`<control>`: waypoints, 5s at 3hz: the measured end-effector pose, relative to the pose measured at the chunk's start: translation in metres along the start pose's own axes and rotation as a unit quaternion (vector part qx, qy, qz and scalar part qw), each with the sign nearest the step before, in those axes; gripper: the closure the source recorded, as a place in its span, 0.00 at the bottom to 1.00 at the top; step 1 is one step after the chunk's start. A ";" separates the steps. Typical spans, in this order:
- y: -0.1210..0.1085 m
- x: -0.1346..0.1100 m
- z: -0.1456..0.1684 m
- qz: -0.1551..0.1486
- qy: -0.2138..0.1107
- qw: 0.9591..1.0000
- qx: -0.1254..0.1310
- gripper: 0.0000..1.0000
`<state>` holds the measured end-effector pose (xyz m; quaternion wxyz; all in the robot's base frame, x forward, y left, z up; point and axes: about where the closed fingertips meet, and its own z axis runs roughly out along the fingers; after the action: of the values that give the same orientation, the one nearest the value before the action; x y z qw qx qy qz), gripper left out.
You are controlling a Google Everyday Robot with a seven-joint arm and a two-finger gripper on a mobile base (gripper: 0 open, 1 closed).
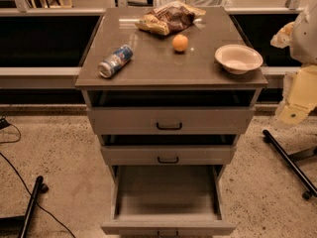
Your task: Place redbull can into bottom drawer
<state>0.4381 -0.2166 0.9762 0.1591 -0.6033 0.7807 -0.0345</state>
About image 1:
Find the grey drawer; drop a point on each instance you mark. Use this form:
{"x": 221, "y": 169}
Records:
{"x": 168, "y": 155}
{"x": 169, "y": 120}
{"x": 167, "y": 201}

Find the black stand leg left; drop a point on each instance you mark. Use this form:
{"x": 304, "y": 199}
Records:
{"x": 21, "y": 223}

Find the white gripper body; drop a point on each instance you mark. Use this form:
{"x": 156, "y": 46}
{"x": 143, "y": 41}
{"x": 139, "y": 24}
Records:
{"x": 306, "y": 39}

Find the white bowl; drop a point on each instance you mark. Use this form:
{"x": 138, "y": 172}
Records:
{"x": 238, "y": 59}

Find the black stand leg right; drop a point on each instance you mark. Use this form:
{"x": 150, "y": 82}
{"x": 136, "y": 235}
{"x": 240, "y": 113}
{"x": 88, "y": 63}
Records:
{"x": 292, "y": 160}

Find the orange fruit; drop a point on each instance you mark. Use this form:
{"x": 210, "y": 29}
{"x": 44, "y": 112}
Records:
{"x": 180, "y": 43}

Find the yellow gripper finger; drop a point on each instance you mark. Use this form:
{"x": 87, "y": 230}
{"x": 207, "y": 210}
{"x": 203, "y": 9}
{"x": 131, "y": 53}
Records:
{"x": 282, "y": 38}

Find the metal railing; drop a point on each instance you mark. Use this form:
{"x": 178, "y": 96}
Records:
{"x": 43, "y": 10}

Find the middle grey drawer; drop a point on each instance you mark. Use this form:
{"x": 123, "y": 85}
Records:
{"x": 168, "y": 155}

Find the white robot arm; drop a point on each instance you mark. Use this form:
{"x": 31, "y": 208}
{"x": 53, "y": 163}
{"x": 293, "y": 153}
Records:
{"x": 304, "y": 37}

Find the black stand leg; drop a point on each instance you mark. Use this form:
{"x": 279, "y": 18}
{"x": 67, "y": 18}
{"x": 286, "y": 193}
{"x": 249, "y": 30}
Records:
{"x": 21, "y": 223}
{"x": 292, "y": 160}

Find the grey drawer cabinet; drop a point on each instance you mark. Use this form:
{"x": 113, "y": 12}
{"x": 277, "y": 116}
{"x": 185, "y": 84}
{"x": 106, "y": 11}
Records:
{"x": 157, "y": 76}

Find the top grey drawer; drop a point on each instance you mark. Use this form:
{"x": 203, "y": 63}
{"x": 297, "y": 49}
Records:
{"x": 169, "y": 120}

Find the bottom grey drawer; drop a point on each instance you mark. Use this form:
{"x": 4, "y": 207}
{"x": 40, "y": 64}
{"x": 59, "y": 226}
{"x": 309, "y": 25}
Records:
{"x": 167, "y": 201}

